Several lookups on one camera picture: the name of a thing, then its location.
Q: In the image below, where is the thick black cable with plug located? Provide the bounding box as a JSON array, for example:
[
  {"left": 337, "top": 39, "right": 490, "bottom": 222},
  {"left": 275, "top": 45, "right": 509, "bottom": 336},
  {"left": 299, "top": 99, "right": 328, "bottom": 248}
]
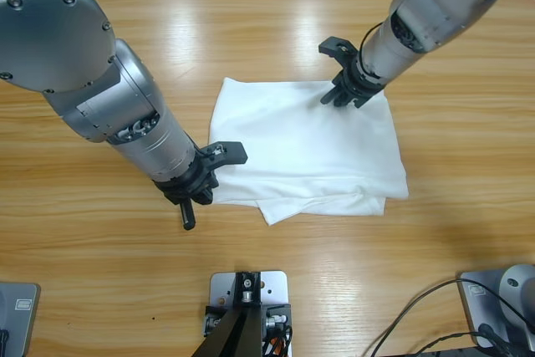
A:
[{"left": 477, "top": 323, "right": 519, "bottom": 357}]

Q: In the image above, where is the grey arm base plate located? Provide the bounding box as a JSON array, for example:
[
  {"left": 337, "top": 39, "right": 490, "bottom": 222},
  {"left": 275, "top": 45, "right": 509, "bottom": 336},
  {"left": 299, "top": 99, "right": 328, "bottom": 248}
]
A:
[
  {"left": 457, "top": 269, "right": 535, "bottom": 349},
  {"left": 0, "top": 281, "right": 42, "bottom": 357}
]

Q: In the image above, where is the white t-shirt with black logo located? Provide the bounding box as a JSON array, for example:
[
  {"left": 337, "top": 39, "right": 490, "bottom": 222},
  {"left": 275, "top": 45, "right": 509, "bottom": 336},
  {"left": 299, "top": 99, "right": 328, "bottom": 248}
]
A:
[{"left": 207, "top": 76, "right": 410, "bottom": 227}]

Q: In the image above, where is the black cable bundle at mount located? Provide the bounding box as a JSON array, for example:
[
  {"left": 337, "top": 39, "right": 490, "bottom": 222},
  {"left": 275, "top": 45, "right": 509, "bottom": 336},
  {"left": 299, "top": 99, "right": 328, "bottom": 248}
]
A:
[{"left": 262, "top": 323, "right": 294, "bottom": 357}]

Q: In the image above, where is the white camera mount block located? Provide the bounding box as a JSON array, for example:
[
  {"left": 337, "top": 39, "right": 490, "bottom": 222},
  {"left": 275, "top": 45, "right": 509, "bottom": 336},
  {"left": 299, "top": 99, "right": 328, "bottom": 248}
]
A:
[{"left": 208, "top": 271, "right": 293, "bottom": 357}]

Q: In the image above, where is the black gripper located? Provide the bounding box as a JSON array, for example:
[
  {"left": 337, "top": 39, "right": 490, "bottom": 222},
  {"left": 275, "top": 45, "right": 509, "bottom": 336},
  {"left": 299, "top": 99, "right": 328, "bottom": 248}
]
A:
[
  {"left": 320, "top": 62, "right": 385, "bottom": 110},
  {"left": 150, "top": 145, "right": 219, "bottom": 232}
]

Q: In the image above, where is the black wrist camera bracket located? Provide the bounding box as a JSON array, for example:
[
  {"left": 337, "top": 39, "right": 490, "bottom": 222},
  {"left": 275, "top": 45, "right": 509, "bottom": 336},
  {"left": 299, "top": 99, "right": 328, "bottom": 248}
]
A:
[
  {"left": 318, "top": 36, "right": 359, "bottom": 69},
  {"left": 200, "top": 140, "right": 249, "bottom": 171}
]

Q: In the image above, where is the thin black cable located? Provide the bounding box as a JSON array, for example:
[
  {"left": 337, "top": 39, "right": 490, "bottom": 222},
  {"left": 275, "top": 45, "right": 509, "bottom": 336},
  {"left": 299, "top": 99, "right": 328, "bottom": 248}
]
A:
[
  {"left": 411, "top": 330, "right": 486, "bottom": 357},
  {"left": 369, "top": 278, "right": 463, "bottom": 357}
]

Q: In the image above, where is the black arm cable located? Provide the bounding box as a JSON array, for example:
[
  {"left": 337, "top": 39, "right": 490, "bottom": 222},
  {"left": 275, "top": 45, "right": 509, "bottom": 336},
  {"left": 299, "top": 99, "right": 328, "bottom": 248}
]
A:
[{"left": 358, "top": 21, "right": 385, "bottom": 66}]

